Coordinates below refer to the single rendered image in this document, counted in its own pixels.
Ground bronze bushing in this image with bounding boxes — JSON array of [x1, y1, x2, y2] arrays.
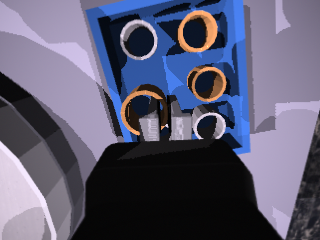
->
[[176, 11, 217, 52], [120, 84, 168, 135], [187, 65, 226, 102]]

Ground silver metal sleeve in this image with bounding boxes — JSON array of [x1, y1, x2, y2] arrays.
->
[[190, 104, 226, 139], [120, 20, 158, 60]]

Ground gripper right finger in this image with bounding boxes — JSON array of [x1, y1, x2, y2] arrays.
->
[[167, 95, 193, 140]]

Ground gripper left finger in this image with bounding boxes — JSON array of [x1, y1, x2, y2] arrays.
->
[[138, 96, 161, 142]]

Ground blue crate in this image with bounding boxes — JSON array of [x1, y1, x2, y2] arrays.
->
[[85, 0, 250, 155]]

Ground grey metal sleeve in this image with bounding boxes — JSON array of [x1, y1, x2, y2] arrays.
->
[[160, 120, 172, 141]]

